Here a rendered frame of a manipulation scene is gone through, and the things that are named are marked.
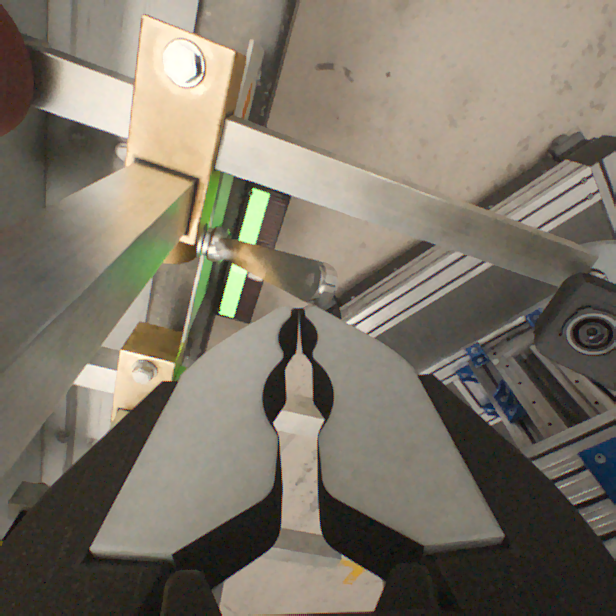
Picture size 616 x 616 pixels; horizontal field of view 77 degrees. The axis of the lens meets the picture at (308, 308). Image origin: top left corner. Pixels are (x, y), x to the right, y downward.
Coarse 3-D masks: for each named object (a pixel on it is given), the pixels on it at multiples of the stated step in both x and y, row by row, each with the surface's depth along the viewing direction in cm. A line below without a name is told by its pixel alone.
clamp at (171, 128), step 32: (160, 32) 20; (160, 64) 21; (224, 64) 21; (160, 96) 22; (192, 96) 22; (224, 96) 22; (160, 128) 22; (192, 128) 22; (128, 160) 23; (160, 160) 23; (192, 160) 23; (192, 224) 25; (192, 256) 28
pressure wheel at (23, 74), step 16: (0, 16) 18; (0, 32) 18; (16, 32) 19; (0, 48) 18; (16, 48) 19; (0, 64) 18; (16, 64) 19; (0, 80) 18; (16, 80) 19; (32, 80) 21; (0, 96) 19; (16, 96) 20; (32, 96) 21; (0, 112) 19; (16, 112) 20; (0, 128) 20
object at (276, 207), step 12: (276, 204) 42; (276, 216) 42; (264, 228) 43; (276, 228) 43; (264, 240) 44; (252, 276) 46; (252, 288) 46; (240, 300) 47; (252, 300) 47; (240, 312) 48
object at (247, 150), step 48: (48, 48) 23; (48, 96) 22; (96, 96) 22; (240, 144) 24; (288, 144) 24; (288, 192) 25; (336, 192) 25; (384, 192) 25; (432, 192) 27; (432, 240) 27; (480, 240) 27; (528, 240) 27
